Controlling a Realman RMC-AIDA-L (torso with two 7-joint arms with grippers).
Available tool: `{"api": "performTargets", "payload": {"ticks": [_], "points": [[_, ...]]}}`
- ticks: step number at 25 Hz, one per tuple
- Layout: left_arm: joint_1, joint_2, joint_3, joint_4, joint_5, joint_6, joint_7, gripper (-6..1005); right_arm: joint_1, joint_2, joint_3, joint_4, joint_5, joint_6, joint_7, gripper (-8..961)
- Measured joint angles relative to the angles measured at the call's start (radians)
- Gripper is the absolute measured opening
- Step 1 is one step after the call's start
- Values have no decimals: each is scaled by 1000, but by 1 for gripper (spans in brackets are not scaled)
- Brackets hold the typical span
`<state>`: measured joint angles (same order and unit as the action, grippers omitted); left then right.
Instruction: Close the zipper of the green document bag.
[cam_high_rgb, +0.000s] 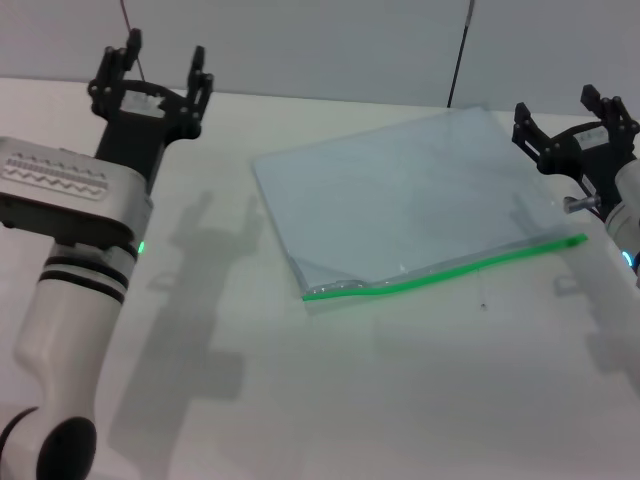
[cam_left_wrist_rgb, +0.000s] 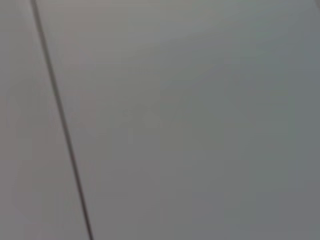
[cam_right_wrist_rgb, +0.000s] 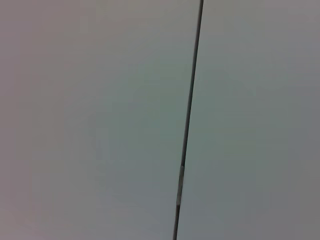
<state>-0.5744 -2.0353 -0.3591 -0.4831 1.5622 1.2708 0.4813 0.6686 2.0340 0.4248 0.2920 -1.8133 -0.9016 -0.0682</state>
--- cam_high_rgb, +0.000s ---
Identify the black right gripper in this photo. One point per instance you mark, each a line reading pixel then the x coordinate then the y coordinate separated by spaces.
pixel 597 155

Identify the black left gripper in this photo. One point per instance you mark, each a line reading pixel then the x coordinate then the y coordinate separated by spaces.
pixel 140 130

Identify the green zipper slider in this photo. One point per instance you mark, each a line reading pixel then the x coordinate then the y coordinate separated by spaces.
pixel 576 240

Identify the clear document bag green zip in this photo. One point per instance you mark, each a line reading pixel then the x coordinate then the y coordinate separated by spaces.
pixel 400 200

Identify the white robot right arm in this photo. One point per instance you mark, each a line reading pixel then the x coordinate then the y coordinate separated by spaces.
pixel 629 215

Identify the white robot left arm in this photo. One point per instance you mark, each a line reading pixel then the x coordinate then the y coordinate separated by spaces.
pixel 70 340

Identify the black vertical wall strip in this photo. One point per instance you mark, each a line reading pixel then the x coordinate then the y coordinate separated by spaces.
pixel 459 55

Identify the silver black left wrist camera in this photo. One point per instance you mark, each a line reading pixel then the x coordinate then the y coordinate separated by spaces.
pixel 65 195

